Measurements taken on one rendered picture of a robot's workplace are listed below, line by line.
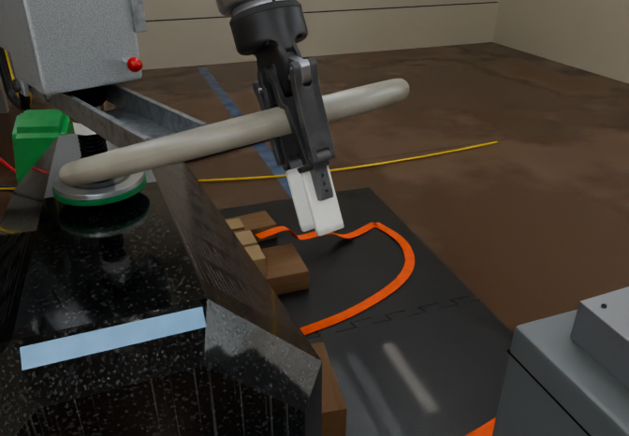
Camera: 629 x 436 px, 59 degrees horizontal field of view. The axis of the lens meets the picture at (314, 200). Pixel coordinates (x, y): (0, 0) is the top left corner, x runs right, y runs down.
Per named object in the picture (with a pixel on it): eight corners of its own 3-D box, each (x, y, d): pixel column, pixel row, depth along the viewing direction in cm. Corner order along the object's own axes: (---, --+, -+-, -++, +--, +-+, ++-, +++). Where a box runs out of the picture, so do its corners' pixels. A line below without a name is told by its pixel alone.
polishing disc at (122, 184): (126, 157, 151) (126, 153, 151) (157, 184, 136) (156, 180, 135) (44, 177, 140) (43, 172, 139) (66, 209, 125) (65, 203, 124)
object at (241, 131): (29, 195, 85) (22, 176, 84) (283, 125, 113) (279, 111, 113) (141, 177, 46) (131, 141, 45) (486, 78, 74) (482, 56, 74)
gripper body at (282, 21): (312, -10, 54) (336, 84, 55) (283, 12, 61) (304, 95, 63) (240, 2, 51) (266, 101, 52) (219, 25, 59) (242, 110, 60)
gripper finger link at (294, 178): (286, 170, 60) (285, 170, 61) (303, 232, 61) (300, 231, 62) (312, 163, 61) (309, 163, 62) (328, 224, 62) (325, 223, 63)
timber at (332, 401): (345, 436, 170) (347, 408, 164) (308, 443, 168) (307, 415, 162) (323, 368, 196) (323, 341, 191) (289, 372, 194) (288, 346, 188)
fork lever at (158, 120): (13, 93, 140) (7, 73, 138) (89, 80, 151) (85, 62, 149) (126, 171, 92) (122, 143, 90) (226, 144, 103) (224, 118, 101)
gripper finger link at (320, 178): (317, 149, 56) (329, 147, 54) (329, 196, 57) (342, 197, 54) (304, 152, 56) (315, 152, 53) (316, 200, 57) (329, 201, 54)
